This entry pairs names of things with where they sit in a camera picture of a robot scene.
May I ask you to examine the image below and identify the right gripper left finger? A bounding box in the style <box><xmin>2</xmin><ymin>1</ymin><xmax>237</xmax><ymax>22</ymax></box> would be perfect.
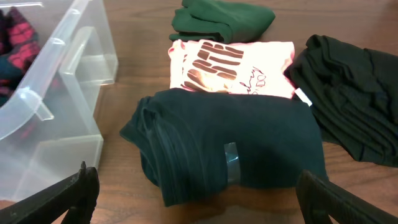
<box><xmin>1</xmin><ymin>162</ymin><xmax>100</xmax><ymax>224</ymax></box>

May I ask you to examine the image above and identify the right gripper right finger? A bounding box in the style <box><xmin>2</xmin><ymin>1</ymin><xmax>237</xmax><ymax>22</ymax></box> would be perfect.
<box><xmin>296</xmin><ymin>170</ymin><xmax>397</xmax><ymax>224</ymax></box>

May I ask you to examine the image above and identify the black ribbed garment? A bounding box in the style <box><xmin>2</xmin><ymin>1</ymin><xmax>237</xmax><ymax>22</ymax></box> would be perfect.
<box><xmin>285</xmin><ymin>35</ymin><xmax>397</xmax><ymax>167</ymax></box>

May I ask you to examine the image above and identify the clear plastic storage container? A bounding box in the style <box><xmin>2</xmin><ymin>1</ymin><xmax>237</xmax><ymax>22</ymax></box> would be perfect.
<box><xmin>1</xmin><ymin>0</ymin><xmax>118</xmax><ymax>202</ymax></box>

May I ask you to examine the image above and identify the red navy plaid shirt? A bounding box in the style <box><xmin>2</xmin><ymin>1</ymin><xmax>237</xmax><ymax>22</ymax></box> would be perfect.
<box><xmin>1</xmin><ymin>7</ymin><xmax>40</xmax><ymax>105</ymax></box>

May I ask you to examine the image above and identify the dark teal folded shirt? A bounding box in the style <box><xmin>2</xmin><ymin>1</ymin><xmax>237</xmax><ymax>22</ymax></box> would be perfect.
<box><xmin>120</xmin><ymin>88</ymin><xmax>326</xmax><ymax>206</ymax></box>

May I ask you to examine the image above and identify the pink printed t-shirt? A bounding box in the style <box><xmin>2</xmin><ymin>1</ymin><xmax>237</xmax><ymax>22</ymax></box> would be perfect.
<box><xmin>168</xmin><ymin>40</ymin><xmax>295</xmax><ymax>98</ymax></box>

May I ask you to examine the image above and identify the dark green folded garment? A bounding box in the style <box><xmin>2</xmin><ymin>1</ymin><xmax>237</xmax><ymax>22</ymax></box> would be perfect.
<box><xmin>169</xmin><ymin>0</ymin><xmax>275</xmax><ymax>44</ymax></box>

